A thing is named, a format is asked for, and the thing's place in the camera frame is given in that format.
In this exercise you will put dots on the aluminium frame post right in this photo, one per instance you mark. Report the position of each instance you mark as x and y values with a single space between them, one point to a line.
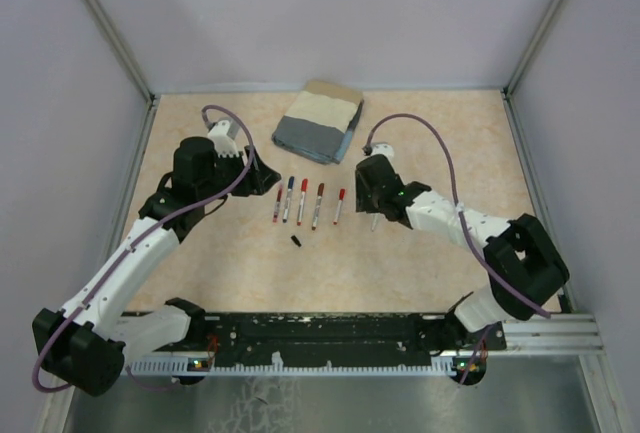
535 45

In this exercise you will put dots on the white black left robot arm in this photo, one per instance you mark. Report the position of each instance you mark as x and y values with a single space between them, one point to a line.
85 343

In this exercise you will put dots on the black pen cap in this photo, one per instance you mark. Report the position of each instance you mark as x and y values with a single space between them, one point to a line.
296 241

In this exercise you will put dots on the white brown-end marker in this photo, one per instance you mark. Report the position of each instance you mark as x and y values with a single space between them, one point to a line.
316 213

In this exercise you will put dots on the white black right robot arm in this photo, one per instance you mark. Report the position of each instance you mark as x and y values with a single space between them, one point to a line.
524 266

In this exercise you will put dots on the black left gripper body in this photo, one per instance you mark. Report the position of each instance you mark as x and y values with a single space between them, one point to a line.
229 170

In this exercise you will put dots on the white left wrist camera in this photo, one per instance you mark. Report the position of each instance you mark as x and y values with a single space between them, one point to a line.
223 135

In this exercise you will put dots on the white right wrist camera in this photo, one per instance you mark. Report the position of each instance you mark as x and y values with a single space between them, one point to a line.
379 148

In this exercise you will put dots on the white red-end marker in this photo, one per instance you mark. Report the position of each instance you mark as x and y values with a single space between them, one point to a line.
300 213

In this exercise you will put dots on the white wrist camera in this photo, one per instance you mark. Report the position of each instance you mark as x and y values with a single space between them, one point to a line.
223 135
379 148

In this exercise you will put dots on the white blue-end marker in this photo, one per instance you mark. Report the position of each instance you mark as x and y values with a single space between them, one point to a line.
287 205

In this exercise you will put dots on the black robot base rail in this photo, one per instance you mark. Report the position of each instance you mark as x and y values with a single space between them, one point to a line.
316 340

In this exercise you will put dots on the aluminium frame post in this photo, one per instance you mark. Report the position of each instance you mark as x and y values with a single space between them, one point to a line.
535 45
119 47

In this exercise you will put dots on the folded grey beige cloth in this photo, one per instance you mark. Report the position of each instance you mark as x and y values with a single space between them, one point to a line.
320 123

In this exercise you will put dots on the small white red-end pen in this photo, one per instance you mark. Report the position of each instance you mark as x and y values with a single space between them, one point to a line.
338 212

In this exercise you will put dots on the aluminium frame post left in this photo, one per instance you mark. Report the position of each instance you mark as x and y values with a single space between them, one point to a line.
119 47

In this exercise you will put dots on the red clear pen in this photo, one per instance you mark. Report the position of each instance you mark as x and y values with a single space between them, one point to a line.
277 206

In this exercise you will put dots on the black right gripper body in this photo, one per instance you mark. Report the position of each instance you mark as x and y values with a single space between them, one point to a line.
366 201

